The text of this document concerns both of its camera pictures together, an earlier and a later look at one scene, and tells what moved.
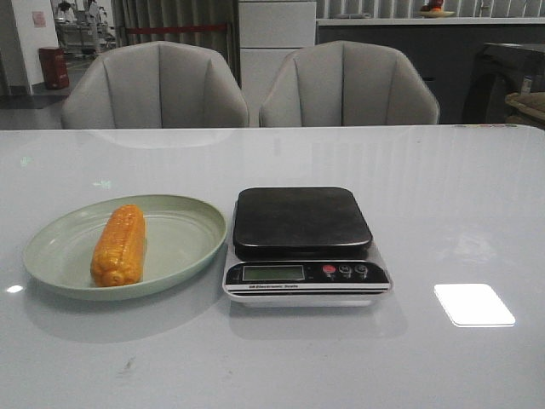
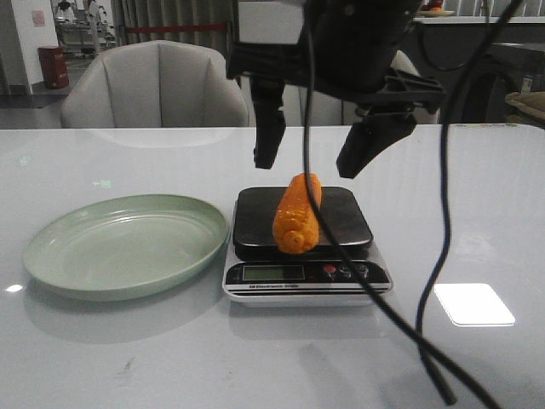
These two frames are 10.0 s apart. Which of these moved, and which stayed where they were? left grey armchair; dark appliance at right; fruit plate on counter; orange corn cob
Moved: orange corn cob
Stayed: left grey armchair; dark appliance at right; fruit plate on counter
